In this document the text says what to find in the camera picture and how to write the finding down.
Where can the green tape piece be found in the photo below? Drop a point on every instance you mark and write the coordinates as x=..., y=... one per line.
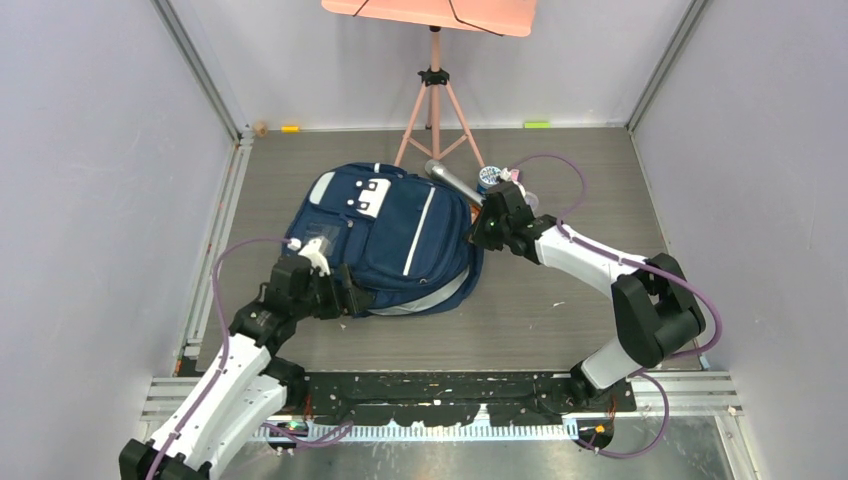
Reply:
x=537, y=125

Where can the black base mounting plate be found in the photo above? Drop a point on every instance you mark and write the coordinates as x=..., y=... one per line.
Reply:
x=443, y=399

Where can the navy blue student backpack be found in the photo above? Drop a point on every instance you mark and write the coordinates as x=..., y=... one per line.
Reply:
x=402, y=236

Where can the pink music stand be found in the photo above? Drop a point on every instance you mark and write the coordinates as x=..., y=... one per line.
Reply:
x=500, y=18

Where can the blue patterned round tin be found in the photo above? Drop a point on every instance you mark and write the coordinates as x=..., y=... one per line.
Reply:
x=488, y=177

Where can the small cork piece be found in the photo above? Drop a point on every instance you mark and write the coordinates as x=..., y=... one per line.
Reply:
x=260, y=129

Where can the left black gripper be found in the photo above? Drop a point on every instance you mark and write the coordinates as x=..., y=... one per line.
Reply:
x=354, y=298

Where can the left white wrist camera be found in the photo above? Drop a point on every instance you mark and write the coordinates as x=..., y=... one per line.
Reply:
x=314, y=251

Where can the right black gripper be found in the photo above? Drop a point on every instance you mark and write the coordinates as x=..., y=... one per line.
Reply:
x=479, y=234

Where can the silver microphone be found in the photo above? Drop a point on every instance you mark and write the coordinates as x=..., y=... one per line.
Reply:
x=438, y=172

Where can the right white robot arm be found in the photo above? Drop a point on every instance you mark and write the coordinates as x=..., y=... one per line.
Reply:
x=655, y=312

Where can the clear small round container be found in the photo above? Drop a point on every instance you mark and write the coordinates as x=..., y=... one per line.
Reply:
x=531, y=200

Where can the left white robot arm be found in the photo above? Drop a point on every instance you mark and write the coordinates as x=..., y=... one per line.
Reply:
x=249, y=382

